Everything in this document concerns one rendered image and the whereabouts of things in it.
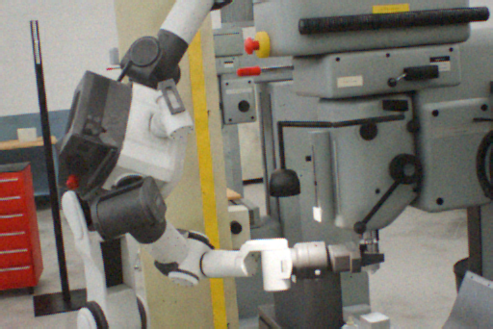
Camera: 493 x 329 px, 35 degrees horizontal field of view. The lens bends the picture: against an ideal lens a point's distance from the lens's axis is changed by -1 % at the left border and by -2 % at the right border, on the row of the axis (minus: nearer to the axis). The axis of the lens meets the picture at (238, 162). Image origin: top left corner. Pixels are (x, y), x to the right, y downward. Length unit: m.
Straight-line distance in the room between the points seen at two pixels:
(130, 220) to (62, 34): 8.99
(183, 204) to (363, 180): 1.85
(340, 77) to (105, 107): 0.57
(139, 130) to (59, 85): 8.83
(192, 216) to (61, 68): 7.32
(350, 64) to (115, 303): 0.98
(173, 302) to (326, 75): 2.10
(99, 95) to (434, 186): 0.82
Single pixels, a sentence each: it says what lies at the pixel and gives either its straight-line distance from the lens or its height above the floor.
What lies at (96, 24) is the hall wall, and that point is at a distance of 10.77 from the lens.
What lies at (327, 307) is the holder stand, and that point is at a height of 1.01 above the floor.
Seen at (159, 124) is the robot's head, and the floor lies 1.59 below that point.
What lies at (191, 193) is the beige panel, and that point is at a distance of 3.55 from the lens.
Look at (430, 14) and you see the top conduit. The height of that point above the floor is 1.80.
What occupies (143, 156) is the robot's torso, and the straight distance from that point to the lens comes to 1.87.
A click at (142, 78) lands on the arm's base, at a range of 2.01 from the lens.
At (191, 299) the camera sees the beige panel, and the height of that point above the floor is 0.65.
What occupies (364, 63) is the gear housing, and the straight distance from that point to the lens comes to 1.75.
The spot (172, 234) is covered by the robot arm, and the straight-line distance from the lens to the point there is 1.93.
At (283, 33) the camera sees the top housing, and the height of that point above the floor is 1.78.
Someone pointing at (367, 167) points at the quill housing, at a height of 1.47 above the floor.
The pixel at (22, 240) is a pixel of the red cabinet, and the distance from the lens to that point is 6.29.
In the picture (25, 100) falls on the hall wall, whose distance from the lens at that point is 10.71.
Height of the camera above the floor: 1.75
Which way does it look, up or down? 8 degrees down
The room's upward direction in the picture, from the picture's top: 5 degrees counter-clockwise
